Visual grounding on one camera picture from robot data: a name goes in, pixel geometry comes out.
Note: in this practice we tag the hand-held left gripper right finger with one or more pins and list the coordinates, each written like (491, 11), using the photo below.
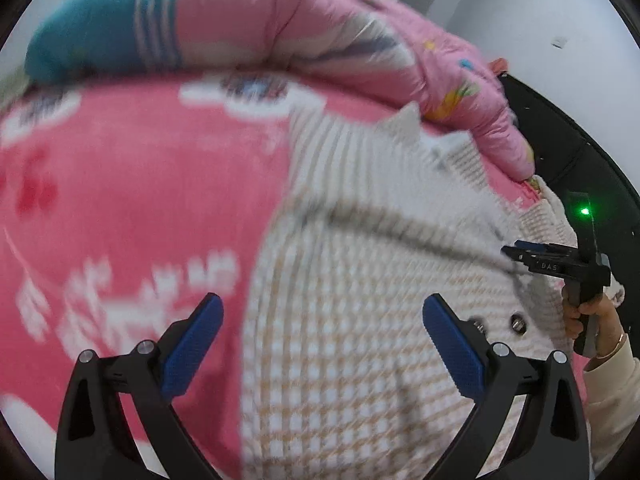
(457, 355)

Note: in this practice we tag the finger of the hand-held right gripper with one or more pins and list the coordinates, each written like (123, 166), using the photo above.
(545, 249)
(542, 265)

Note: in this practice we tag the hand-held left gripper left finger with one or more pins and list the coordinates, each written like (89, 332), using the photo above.
(192, 345)

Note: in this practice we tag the beige houndstooth coat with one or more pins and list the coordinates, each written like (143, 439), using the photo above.
(350, 285)

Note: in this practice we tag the person's right hand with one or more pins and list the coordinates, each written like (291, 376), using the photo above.
(607, 320)

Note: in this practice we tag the black padded headboard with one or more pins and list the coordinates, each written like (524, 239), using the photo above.
(550, 130)

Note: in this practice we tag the pink floral blanket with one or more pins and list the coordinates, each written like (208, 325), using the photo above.
(125, 185)

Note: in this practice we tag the salmon pink cloth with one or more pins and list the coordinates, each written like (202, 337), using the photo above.
(497, 65)

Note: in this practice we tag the pink printed quilt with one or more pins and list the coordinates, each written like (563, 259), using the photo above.
(300, 25)

